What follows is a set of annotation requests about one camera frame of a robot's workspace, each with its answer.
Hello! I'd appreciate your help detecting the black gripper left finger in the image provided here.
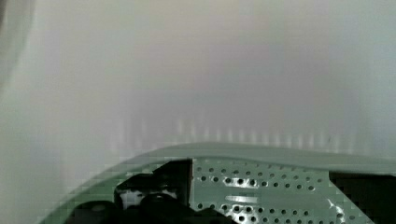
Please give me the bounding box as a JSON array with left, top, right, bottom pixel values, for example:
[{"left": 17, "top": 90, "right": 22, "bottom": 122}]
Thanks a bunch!
[{"left": 113, "top": 160, "right": 192, "bottom": 209}]

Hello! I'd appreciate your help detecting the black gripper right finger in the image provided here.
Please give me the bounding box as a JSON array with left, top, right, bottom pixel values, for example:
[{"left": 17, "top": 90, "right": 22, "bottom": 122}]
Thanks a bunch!
[{"left": 329, "top": 172, "right": 396, "bottom": 224}]

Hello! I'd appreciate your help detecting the green plastic strainer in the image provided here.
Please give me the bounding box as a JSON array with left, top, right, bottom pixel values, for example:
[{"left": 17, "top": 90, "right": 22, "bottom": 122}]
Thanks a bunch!
[{"left": 38, "top": 143, "right": 395, "bottom": 224}]

